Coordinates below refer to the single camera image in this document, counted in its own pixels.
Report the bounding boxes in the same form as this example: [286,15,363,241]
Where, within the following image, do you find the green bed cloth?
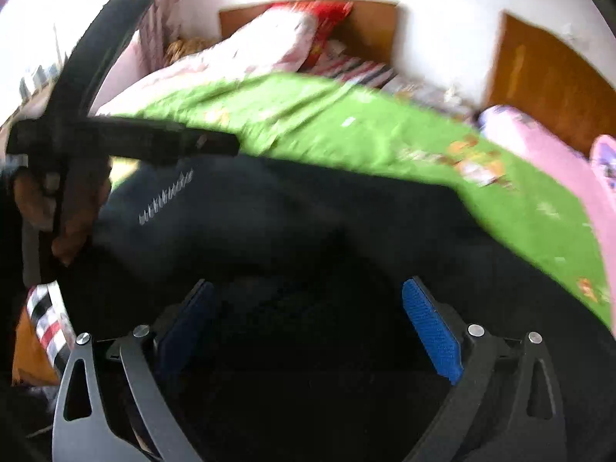
[126,72,609,325]

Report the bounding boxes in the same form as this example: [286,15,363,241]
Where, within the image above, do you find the pink bed sheet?
[478,105,615,330]

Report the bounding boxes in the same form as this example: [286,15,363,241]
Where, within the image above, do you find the person's left hand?
[13,159,112,265]

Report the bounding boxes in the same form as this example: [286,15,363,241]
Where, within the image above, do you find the folded pink quilt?
[590,135,616,194]

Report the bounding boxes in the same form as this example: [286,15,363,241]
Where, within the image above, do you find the large wooden headboard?
[484,12,615,156]

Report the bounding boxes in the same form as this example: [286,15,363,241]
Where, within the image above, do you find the black pants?
[59,156,615,461]

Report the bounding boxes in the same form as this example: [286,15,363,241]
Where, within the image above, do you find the plaid bed sheet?
[304,40,397,90]

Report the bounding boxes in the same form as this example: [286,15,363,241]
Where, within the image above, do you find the red patterned curtain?
[139,0,182,73]

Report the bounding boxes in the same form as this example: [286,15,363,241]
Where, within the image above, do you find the small wooden headboard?
[218,0,401,64]

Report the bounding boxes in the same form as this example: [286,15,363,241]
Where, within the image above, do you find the pink white floral quilt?
[95,6,317,116]

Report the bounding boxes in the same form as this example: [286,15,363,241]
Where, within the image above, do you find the red floral pillow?
[271,0,354,70]

